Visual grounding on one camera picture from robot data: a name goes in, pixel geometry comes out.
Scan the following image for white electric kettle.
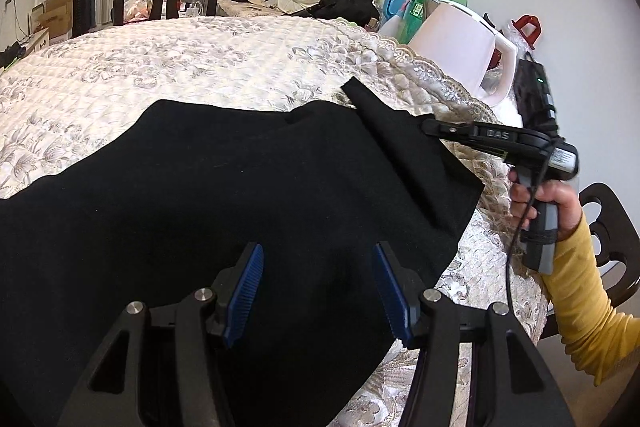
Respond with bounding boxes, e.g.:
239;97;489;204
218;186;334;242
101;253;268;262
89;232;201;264
407;1;520;110

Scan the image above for black power adapter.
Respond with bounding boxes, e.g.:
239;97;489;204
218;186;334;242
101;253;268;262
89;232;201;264
515;59;558;128

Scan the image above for quilted floral tablecloth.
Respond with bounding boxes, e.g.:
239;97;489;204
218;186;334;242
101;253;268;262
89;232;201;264
0;14;548;427

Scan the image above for cardboard box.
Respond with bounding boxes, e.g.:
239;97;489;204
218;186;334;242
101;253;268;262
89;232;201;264
30;0;76;40

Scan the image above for person's right hand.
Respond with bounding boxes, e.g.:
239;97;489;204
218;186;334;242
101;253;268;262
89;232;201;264
509;174;583;242

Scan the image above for person's right forearm yellow sleeve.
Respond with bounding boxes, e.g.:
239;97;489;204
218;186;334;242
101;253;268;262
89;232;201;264
542;209;640;385

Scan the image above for black clothing pile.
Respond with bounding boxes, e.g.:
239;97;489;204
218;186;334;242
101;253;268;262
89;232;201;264
290;0;381;25

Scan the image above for black pants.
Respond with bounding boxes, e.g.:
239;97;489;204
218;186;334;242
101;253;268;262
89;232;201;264
0;77;485;427

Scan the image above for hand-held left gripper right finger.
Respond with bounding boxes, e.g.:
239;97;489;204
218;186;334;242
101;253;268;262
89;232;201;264
374;241;576;427

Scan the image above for dark wooden chair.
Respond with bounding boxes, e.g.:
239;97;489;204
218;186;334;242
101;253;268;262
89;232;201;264
540;182;640;343

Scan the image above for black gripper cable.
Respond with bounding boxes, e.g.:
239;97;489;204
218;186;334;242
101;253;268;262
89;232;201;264
504;142;563;313

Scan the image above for red plastic object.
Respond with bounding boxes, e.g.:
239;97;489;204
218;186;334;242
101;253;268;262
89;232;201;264
510;14;543;50

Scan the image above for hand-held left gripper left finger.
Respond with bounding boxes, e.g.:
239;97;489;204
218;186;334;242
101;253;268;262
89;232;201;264
57;243;265;427

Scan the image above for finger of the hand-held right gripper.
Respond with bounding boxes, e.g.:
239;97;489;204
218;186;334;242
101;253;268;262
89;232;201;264
421;118;481;144

